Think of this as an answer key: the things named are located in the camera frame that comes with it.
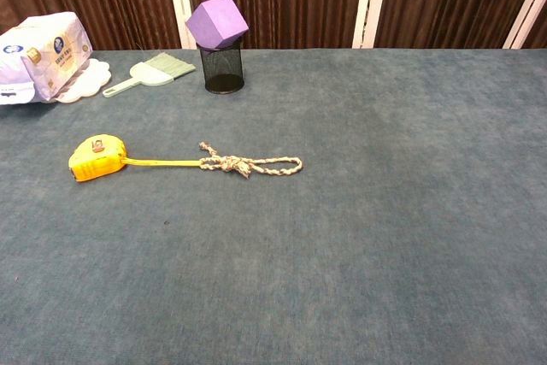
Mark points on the yellow tape measure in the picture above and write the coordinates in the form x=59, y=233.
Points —
x=96, y=164

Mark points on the pale green hand brush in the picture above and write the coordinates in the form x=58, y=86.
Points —
x=149, y=73

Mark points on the blue grey table cover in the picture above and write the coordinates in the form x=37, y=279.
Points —
x=299, y=232

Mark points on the black mesh pen holder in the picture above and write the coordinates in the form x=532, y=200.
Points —
x=222, y=68

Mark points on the purple foam cube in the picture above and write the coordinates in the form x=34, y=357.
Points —
x=218, y=21

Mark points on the white cloud-shaped dish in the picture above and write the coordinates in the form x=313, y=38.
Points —
x=87, y=83

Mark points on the white tissue pack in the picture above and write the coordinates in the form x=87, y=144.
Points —
x=47, y=53

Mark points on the white frame post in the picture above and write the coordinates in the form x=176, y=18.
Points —
x=369, y=1
x=527, y=14
x=179, y=1

